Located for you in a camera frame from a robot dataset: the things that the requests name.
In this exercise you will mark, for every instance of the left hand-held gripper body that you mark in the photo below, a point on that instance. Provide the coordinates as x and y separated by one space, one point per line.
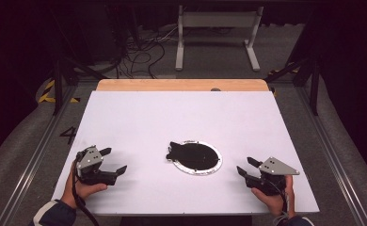
90 161

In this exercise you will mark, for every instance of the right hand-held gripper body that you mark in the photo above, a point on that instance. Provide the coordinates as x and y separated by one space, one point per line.
274 175

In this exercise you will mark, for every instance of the oval silver photo frame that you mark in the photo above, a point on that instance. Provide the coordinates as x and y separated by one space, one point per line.
194 156

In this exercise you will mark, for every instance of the person's right hand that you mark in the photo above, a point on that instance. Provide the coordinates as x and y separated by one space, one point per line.
275 202

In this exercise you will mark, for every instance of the person's left hand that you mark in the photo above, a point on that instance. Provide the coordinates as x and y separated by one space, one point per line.
81 191

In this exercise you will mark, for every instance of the white board sheet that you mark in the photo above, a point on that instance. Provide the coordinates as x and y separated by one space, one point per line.
178 116

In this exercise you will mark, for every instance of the yellow black floor tape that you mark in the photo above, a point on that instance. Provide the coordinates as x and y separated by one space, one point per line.
279 70
46 94

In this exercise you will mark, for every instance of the black metal stand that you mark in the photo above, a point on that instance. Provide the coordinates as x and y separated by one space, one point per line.
314 88
58 84

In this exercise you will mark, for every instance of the dark cabinet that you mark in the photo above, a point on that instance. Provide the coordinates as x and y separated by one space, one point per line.
103 34

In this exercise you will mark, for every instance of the aluminium floor rail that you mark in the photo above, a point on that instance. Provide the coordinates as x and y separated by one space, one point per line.
332 150
37 157

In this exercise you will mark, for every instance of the white metal stand frame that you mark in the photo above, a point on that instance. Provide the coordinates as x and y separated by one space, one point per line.
219 19

